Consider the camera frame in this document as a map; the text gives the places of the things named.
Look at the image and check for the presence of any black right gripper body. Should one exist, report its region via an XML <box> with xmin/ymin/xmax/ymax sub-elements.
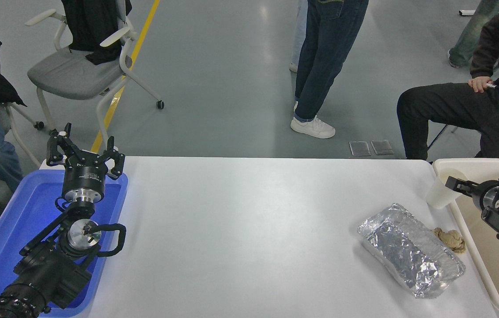
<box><xmin>470</xmin><ymin>180</ymin><xmax>492</xmax><ymax>212</ymax></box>

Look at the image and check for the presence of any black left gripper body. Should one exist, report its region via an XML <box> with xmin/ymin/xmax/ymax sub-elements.
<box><xmin>62</xmin><ymin>151</ymin><xmax>108</xmax><ymax>193</ymax></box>

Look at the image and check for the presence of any white paper cup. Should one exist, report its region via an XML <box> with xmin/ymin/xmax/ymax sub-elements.
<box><xmin>425</xmin><ymin>169</ymin><xmax>467</xmax><ymax>209</ymax></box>

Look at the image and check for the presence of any seated person's right hand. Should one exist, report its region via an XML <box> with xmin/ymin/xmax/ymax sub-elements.
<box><xmin>468</xmin><ymin>76</ymin><xmax>494</xmax><ymax>94</ymax></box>

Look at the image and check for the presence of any crumpled tan paper ball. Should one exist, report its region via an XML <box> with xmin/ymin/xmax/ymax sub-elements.
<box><xmin>434</xmin><ymin>227</ymin><xmax>466</xmax><ymax>254</ymax></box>

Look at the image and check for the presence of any grey seat office chair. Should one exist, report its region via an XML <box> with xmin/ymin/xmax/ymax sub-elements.
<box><xmin>25</xmin><ymin>0</ymin><xmax>165</xmax><ymax>146</ymax></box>

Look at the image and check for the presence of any blue plastic tray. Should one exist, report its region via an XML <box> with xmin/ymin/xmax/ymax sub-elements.
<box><xmin>0</xmin><ymin>169</ymin><xmax>129</xmax><ymax>318</ymax></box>

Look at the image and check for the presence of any seated person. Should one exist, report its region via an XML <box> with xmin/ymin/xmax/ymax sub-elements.
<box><xmin>397</xmin><ymin>0</ymin><xmax>499</xmax><ymax>162</ymax></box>

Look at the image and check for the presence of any crumpled silver foil tray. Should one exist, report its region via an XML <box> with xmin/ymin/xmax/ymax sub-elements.
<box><xmin>357</xmin><ymin>203</ymin><xmax>466</xmax><ymax>299</ymax></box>

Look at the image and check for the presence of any metal floor plate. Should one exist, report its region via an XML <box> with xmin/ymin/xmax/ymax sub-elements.
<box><xmin>371</xmin><ymin>140</ymin><xmax>394</xmax><ymax>155</ymax></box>
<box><xmin>349</xmin><ymin>141</ymin><xmax>371</xmax><ymax>156</ymax></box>

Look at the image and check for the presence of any black jacket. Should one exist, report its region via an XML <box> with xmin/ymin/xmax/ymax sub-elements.
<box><xmin>61</xmin><ymin>0</ymin><xmax>132</xmax><ymax>66</ymax></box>

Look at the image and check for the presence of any standing person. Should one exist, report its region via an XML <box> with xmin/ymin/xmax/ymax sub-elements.
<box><xmin>291</xmin><ymin>0</ymin><xmax>369</xmax><ymax>139</ymax></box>
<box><xmin>289</xmin><ymin>0</ymin><xmax>309</xmax><ymax>73</ymax></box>
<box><xmin>447</xmin><ymin>0</ymin><xmax>499</xmax><ymax>68</ymax></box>

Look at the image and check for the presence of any white chair frame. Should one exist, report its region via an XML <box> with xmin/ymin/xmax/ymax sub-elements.
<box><xmin>4</xmin><ymin>102</ymin><xmax>45</xmax><ymax>167</ymax></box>

